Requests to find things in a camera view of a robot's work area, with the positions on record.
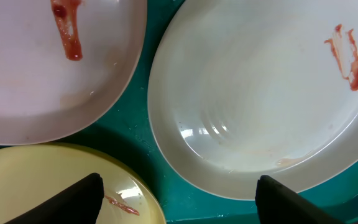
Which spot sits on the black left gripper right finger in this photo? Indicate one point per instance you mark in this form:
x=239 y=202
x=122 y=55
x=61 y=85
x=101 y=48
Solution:
x=276 y=203

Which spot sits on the yellow plate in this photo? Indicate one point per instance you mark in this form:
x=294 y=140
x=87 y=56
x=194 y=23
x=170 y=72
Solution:
x=30 y=175

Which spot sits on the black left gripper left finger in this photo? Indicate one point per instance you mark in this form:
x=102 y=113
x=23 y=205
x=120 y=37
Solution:
x=79 y=203

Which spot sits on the teal plastic tray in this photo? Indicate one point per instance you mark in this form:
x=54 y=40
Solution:
x=124 y=132

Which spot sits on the white plate with ketchup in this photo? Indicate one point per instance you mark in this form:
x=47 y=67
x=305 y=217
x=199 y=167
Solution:
x=63 y=64

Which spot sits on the cream white plate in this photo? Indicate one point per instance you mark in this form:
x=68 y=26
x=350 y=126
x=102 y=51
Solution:
x=241 y=89

